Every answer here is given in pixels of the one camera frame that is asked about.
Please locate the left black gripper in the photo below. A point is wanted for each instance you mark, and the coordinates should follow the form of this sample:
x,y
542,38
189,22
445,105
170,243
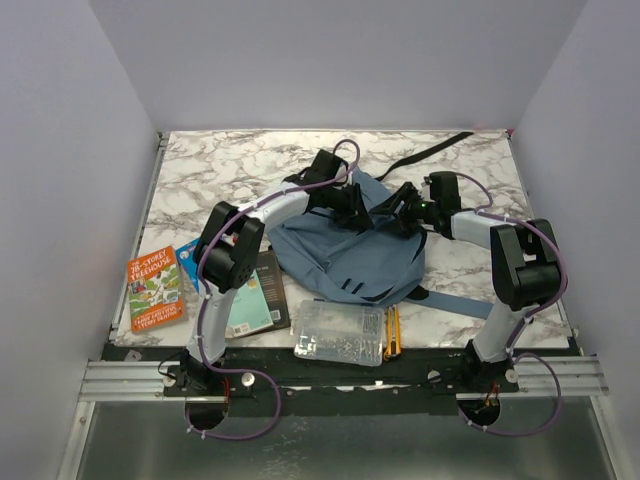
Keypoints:
x,y
354,216

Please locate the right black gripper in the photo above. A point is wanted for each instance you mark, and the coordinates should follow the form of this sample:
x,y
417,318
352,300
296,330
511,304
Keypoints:
x,y
407,193

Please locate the blue student backpack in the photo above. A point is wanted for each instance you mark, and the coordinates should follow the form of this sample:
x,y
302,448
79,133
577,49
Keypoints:
x,y
368,267

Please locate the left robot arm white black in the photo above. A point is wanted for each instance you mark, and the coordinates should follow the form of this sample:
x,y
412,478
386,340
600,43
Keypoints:
x,y
227,250

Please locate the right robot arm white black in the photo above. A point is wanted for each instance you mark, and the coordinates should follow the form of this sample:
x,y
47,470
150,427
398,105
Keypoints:
x,y
528,274

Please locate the blue blister pack card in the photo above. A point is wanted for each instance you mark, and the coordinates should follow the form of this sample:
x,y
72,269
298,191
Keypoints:
x,y
185,257

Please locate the clear plastic screw box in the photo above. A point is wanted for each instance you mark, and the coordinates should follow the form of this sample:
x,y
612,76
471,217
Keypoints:
x,y
341,333

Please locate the yellow utility knife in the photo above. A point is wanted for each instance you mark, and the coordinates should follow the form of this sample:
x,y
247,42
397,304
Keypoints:
x,y
393,334

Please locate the teal paperback book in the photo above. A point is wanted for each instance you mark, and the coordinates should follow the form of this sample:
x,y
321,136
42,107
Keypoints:
x,y
250,313

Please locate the orange treehouse book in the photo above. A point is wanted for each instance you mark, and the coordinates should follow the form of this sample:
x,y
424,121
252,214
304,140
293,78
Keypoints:
x,y
155,291

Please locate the black mounting base plate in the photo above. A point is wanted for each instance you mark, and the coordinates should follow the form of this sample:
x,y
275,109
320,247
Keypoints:
x,y
431,381

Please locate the aluminium rail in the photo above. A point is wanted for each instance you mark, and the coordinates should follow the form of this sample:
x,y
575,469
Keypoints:
x,y
140,381

